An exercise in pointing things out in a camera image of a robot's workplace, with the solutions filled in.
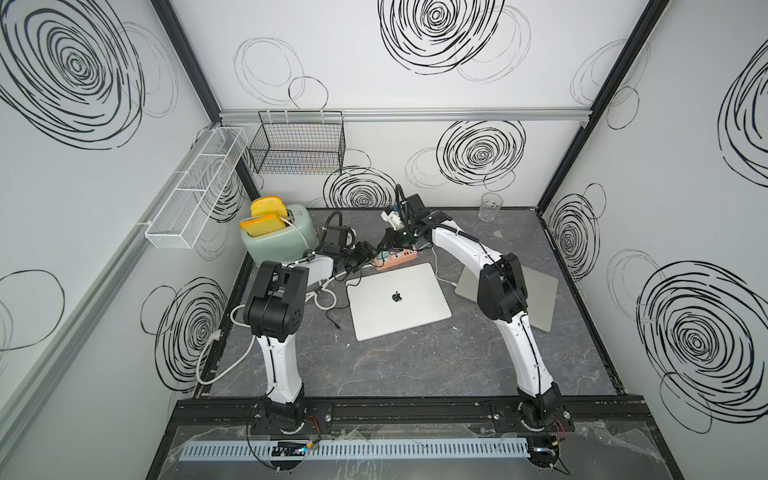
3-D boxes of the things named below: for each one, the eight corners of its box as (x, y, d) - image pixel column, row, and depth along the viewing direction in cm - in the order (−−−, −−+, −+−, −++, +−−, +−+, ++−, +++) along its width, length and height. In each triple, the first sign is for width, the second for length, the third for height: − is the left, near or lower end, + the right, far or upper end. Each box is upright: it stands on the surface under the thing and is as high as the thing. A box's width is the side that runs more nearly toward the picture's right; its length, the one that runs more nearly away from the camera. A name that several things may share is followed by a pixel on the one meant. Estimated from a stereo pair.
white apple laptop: (357, 341, 88) (357, 338, 86) (346, 283, 101) (345, 279, 99) (450, 317, 93) (451, 314, 91) (427, 264, 106) (428, 260, 104)
